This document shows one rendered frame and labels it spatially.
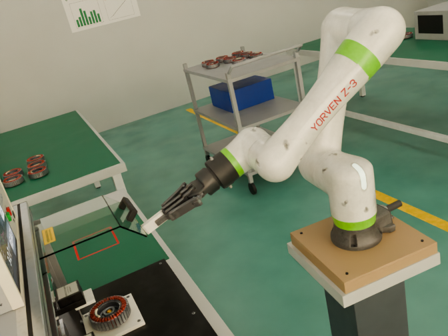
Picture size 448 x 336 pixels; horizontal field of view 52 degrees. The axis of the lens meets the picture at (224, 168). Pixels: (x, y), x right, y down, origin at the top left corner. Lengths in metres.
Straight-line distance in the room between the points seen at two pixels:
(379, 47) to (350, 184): 0.36
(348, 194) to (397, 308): 0.43
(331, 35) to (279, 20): 5.89
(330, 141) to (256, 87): 2.43
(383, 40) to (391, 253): 0.57
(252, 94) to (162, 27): 2.95
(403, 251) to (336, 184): 0.26
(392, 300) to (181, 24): 5.53
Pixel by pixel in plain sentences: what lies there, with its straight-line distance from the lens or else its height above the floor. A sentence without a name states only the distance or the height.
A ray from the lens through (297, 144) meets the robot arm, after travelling 1.17.
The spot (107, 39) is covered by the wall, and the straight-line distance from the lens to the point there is 6.34.
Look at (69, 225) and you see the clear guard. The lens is 1.31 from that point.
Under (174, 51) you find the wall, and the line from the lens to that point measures 6.57.
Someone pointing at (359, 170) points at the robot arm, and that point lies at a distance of 1.29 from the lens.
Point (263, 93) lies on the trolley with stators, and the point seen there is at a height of 0.62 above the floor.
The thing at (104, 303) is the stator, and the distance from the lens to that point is 1.40.
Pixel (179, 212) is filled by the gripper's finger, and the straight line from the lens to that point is 1.25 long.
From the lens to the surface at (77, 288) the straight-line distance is 1.31.
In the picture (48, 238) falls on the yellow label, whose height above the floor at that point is 1.07.
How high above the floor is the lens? 1.58
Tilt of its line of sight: 22 degrees down
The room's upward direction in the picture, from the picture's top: 13 degrees counter-clockwise
